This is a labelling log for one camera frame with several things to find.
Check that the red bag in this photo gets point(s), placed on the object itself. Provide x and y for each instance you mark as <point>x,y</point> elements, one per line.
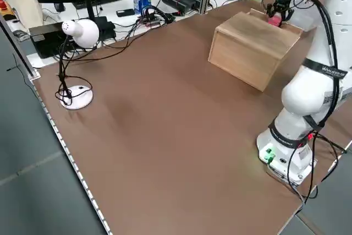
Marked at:
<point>275,21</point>

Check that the light wooden drawer cabinet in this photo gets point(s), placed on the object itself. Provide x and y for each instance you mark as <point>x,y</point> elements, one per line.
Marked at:
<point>247,50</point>

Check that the white desk lamp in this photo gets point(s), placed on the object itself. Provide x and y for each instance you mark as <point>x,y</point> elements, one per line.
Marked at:
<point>85,34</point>

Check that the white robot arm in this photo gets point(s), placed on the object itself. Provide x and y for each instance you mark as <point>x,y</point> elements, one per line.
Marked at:
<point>302,97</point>

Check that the black device box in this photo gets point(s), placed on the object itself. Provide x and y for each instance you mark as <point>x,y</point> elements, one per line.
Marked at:
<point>44,42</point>

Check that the black phone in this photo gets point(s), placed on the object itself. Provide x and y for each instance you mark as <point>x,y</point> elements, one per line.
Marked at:
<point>125,13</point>

